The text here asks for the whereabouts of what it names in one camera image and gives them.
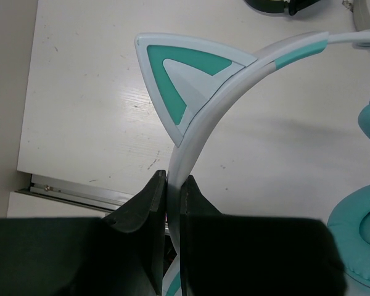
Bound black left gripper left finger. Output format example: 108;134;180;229
0;170;167;295

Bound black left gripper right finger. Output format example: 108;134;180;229
179;176;347;295

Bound teal cat-ear headphones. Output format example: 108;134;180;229
135;31;370;295

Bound small black headphones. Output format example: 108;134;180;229
245;0;319;16

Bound white grey gaming headset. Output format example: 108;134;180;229
353;0;370;31

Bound aluminium table rail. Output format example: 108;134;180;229
16;174;133;213

